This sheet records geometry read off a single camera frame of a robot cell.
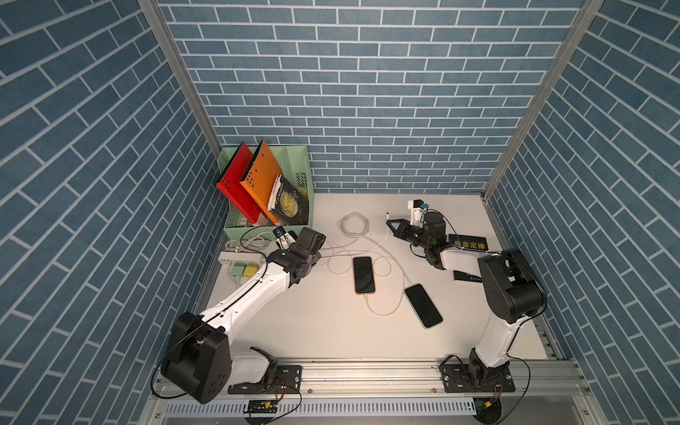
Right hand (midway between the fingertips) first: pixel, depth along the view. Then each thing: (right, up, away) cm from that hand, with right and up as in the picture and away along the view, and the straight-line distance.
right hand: (388, 222), depth 93 cm
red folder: (-53, +13, -7) cm, 55 cm away
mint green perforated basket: (-36, +24, +15) cm, 46 cm away
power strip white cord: (-53, -8, +6) cm, 54 cm away
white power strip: (-58, -14, +3) cm, 60 cm away
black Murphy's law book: (+33, -8, +10) cm, 35 cm away
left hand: (-26, -10, -7) cm, 29 cm away
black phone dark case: (+11, -28, -6) cm, 30 cm away
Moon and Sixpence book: (-37, +7, +5) cm, 38 cm away
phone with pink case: (-9, -19, +1) cm, 21 cm away
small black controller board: (-38, -51, -21) cm, 66 cm away
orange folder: (-45, +16, -2) cm, 48 cm away
